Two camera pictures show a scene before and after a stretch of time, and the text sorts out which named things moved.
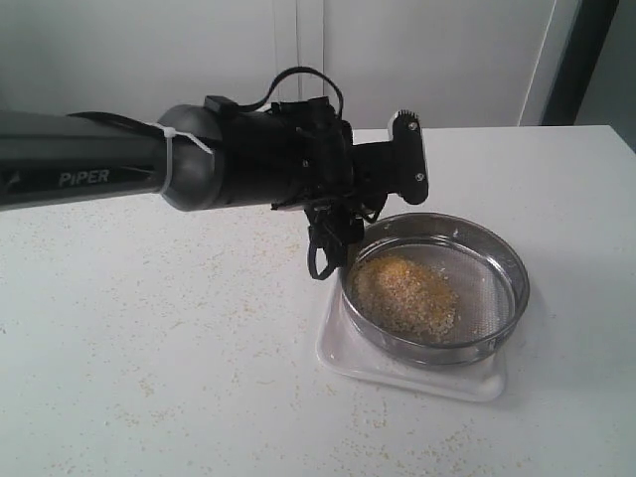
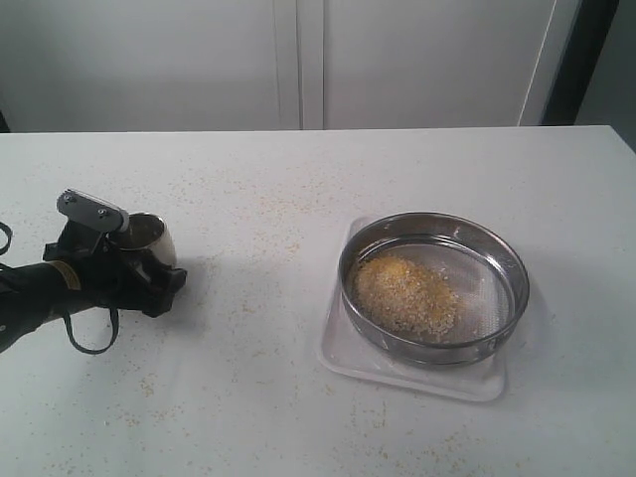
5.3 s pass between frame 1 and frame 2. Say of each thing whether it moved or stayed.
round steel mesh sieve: stayed
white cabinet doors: stayed
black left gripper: moved
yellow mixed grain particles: stayed
